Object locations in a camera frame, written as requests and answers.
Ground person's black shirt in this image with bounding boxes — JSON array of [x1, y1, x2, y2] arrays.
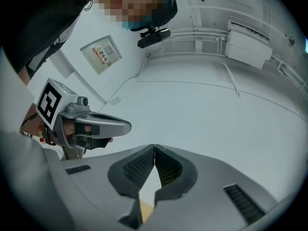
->
[[0, 0, 97, 79]]

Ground white air conditioner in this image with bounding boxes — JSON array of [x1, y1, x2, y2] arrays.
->
[[224, 16, 274, 70]]

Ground grey electrical panel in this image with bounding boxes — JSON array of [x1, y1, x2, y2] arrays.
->
[[79, 34, 123, 76]]

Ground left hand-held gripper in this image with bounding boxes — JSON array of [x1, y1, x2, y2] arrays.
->
[[35, 77, 132, 161]]

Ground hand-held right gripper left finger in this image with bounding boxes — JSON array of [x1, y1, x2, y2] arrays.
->
[[60, 143, 155, 231]]

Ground person's left forearm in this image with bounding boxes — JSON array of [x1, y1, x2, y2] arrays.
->
[[18, 67, 50, 144]]

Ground red bead bracelet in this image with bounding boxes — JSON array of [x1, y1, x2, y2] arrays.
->
[[38, 121, 57, 147]]

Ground black head camera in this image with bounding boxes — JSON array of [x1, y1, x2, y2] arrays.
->
[[137, 25, 172, 49]]

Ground teal head cap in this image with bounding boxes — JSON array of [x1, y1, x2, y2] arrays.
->
[[122, 0, 179, 32]]

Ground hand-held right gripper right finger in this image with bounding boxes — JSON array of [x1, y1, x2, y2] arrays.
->
[[143, 143, 280, 231]]

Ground person's left hand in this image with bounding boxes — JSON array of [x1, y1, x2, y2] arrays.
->
[[62, 118, 93, 140]]

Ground black wristband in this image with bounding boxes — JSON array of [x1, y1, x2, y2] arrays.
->
[[20, 112, 39, 130]]

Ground white wall pipes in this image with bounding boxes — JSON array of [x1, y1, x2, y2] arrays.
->
[[146, 5, 308, 97]]

